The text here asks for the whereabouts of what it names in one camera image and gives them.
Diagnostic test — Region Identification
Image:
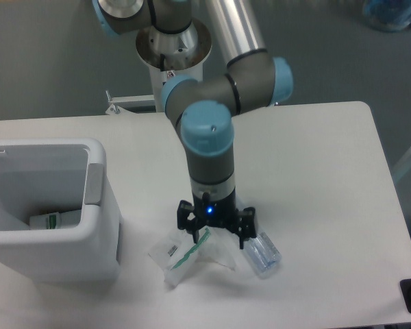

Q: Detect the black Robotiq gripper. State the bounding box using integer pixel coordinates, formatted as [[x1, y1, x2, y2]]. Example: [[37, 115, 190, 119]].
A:
[[177, 189, 256, 249]]

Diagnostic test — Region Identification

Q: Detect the clear plastic wrapper green stripe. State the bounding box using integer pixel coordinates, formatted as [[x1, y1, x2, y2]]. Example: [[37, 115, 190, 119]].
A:
[[148, 227, 240, 289]]

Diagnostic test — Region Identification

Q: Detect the clear blue plastic bottle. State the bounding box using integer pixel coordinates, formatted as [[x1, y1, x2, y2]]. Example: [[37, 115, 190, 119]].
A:
[[243, 231, 282, 278]]

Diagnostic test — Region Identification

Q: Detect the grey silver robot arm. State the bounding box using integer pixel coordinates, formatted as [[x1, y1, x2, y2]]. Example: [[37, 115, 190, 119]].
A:
[[93, 1, 293, 243]]

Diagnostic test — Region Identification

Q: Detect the white green trash in bin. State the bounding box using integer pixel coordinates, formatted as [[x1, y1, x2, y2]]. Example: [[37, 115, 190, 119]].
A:
[[29, 210, 82, 230]]

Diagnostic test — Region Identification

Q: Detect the white open trash can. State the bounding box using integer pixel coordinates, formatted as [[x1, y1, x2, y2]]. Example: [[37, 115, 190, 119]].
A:
[[0, 138, 121, 282]]

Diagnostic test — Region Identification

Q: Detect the blue plastic bag on floor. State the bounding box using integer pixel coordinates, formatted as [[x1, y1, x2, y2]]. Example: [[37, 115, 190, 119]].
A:
[[362, 0, 411, 32]]

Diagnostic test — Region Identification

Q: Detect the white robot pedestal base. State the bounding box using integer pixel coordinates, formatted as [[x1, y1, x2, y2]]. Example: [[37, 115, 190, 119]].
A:
[[104, 17, 213, 115]]

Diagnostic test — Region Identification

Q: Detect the black cable on pedestal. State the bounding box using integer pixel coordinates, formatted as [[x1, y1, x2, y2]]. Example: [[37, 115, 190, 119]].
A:
[[159, 53, 171, 86]]

